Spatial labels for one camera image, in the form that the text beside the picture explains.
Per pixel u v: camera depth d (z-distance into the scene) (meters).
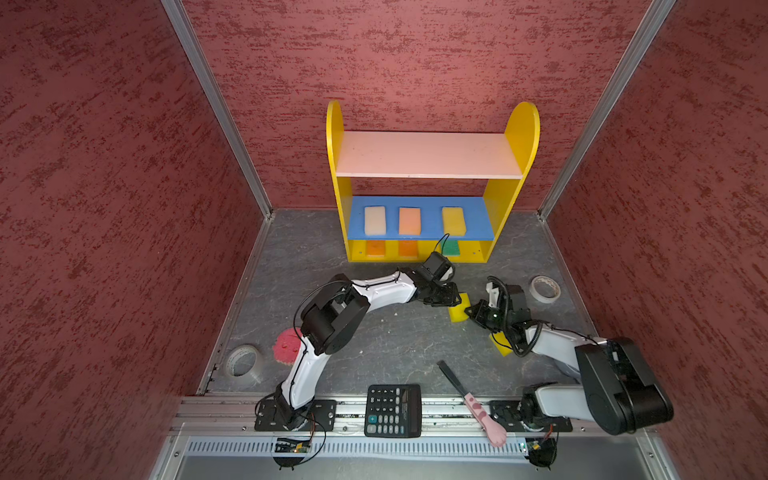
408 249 1.06
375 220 0.97
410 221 0.97
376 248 1.06
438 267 0.74
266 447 0.71
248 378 0.77
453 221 0.97
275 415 0.70
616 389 0.43
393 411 0.73
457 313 0.90
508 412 0.74
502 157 0.81
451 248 1.07
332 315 0.55
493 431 0.72
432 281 0.75
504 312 0.72
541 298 0.96
